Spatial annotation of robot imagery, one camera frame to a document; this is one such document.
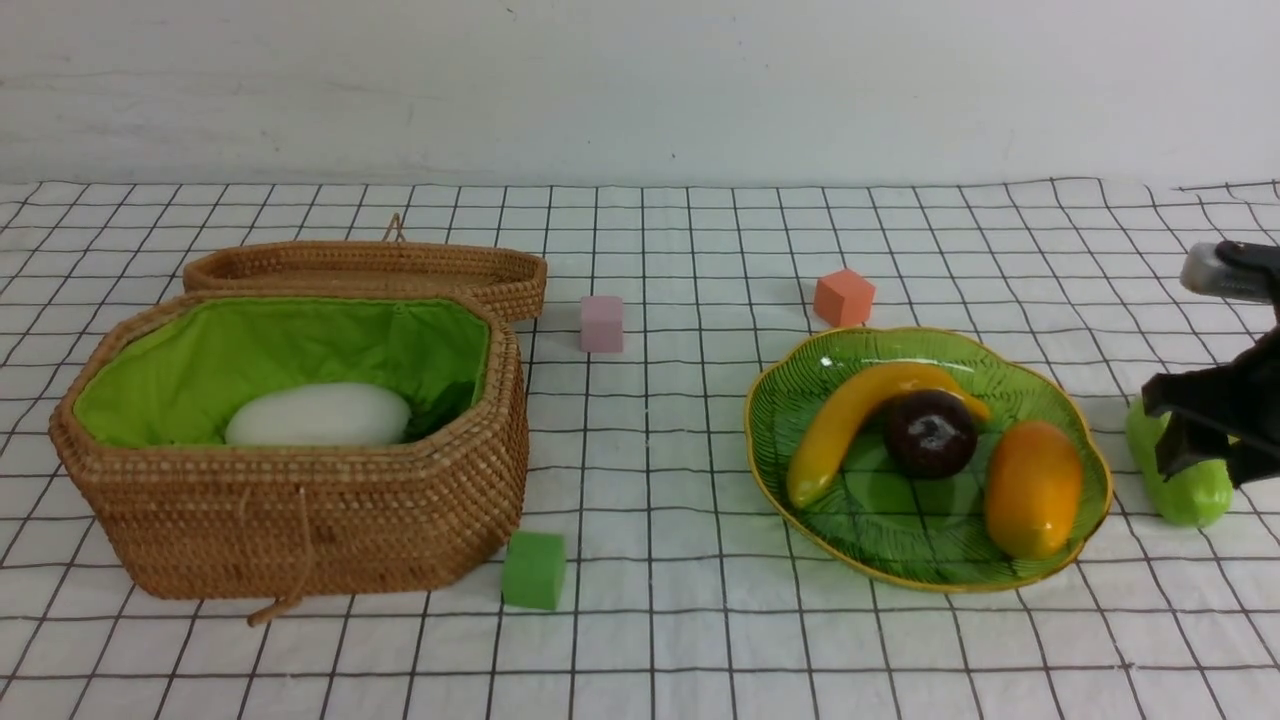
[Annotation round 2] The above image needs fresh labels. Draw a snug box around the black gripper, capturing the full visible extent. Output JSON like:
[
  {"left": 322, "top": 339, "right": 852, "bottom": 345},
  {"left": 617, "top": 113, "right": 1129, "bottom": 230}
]
[{"left": 1142, "top": 328, "right": 1279, "bottom": 488}]

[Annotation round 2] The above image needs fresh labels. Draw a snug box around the green cucumber toy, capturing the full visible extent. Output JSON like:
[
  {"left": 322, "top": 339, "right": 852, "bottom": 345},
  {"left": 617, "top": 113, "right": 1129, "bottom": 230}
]
[{"left": 1125, "top": 396, "right": 1234, "bottom": 528}]

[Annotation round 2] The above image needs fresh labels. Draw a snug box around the orange yellow mango toy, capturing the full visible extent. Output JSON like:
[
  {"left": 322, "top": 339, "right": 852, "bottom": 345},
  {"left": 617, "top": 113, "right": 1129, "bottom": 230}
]
[{"left": 984, "top": 420, "right": 1084, "bottom": 561}]

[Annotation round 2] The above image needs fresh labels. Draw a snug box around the dark purple mangosteen toy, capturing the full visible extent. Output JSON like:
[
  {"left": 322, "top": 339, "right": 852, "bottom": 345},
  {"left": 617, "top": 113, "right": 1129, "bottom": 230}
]
[{"left": 882, "top": 389, "right": 979, "bottom": 480}]

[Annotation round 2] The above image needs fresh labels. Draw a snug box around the yellow banana toy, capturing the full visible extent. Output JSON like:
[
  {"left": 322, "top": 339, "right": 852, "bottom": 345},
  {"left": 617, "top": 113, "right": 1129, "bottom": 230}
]
[{"left": 786, "top": 361, "right": 991, "bottom": 509}]

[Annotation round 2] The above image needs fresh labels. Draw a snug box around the white radish toy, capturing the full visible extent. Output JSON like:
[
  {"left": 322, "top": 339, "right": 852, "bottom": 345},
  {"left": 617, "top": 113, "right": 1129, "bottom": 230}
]
[{"left": 223, "top": 382, "right": 475, "bottom": 447}]

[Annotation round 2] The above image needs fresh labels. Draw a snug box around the green leaf-shaped glass plate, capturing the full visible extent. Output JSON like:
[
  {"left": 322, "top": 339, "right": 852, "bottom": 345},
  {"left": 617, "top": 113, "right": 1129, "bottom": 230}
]
[{"left": 744, "top": 327, "right": 1114, "bottom": 593}]

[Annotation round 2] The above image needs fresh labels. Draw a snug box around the orange foam cube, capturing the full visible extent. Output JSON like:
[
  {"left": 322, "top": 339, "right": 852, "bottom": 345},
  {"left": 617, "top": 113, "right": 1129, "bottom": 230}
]
[{"left": 812, "top": 268, "right": 876, "bottom": 328}]

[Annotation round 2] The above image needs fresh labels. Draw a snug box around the pink foam cube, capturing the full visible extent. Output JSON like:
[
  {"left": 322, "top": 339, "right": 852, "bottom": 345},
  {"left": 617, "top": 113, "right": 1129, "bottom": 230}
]
[{"left": 579, "top": 295, "right": 625, "bottom": 354}]

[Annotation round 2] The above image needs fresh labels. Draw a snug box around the green foam cube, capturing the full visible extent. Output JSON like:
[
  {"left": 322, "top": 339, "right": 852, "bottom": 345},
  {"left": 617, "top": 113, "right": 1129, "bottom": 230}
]
[{"left": 500, "top": 530, "right": 567, "bottom": 611}]

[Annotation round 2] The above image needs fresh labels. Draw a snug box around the woven wicker basket lid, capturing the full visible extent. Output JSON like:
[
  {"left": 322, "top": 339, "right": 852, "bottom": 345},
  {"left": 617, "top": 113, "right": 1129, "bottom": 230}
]
[{"left": 182, "top": 214, "right": 548, "bottom": 322}]

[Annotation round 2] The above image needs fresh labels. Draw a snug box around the woven wicker basket green lining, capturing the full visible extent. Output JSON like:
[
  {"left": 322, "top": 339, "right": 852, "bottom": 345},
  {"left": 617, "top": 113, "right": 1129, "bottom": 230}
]
[{"left": 49, "top": 291, "right": 529, "bottom": 602}]

